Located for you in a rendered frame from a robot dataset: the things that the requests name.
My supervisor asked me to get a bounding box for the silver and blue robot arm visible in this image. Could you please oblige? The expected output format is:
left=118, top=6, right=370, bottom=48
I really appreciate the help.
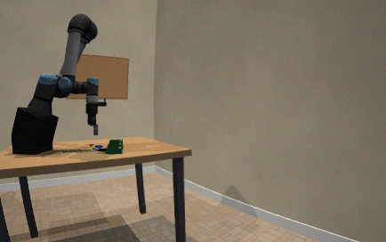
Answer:
left=27, top=14, right=99, bottom=117

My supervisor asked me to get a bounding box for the green three-compartment bin rack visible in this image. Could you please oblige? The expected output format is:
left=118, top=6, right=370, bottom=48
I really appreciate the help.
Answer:
left=106, top=140, right=123, bottom=154

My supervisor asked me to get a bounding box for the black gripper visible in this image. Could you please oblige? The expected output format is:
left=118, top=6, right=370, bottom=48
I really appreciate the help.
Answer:
left=86, top=95, right=107, bottom=135

